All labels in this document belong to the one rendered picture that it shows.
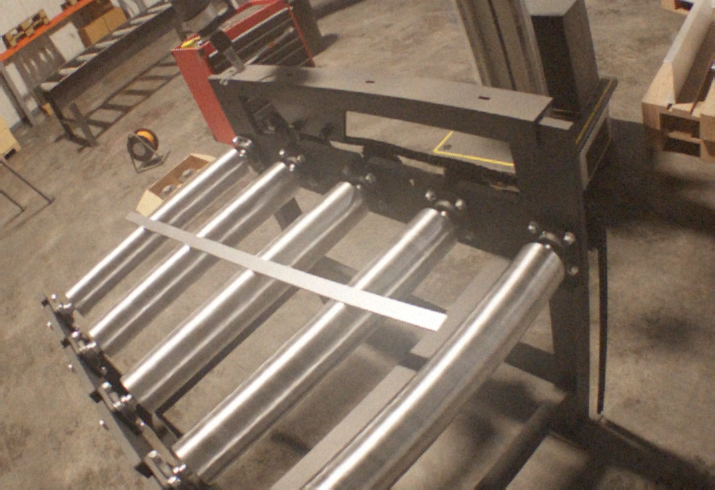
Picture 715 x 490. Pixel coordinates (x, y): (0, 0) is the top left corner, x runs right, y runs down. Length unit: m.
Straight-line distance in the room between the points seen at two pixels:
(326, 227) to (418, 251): 0.29
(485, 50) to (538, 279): 1.58
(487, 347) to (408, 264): 0.31
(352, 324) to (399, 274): 0.15
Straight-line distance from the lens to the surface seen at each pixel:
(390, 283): 1.20
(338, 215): 1.45
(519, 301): 1.06
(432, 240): 1.26
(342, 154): 1.58
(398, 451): 0.94
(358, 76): 1.41
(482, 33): 2.50
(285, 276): 1.29
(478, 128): 1.13
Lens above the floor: 1.70
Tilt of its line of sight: 34 degrees down
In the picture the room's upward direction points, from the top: 24 degrees counter-clockwise
